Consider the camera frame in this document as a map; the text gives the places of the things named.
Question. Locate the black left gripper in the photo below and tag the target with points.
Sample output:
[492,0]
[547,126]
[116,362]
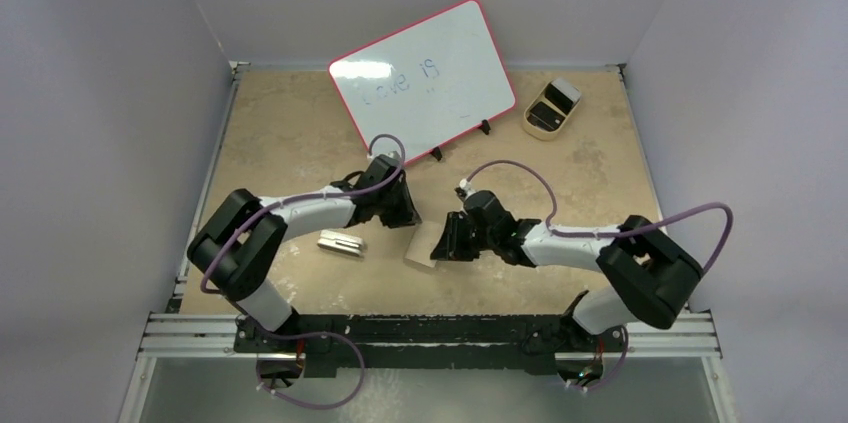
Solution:
[405,216]

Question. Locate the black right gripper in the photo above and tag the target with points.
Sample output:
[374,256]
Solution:
[460,234]

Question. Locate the stack of grey cards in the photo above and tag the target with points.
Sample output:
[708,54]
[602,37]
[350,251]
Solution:
[563,93]

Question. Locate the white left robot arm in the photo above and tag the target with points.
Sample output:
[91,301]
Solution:
[236,247]

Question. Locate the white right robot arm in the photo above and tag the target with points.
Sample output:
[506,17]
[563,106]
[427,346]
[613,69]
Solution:
[650,277]

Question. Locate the black whiteboard stand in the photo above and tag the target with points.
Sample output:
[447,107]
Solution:
[437,153]

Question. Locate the pink framed whiteboard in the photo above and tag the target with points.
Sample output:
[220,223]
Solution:
[426,84]

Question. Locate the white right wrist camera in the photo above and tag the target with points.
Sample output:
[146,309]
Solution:
[464,190]

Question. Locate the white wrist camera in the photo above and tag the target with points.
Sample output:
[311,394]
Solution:
[394,157]
[464,190]

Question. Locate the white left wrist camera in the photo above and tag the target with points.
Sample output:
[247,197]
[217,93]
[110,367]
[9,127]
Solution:
[394,157]

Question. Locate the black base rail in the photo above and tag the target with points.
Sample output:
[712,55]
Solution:
[537,344]

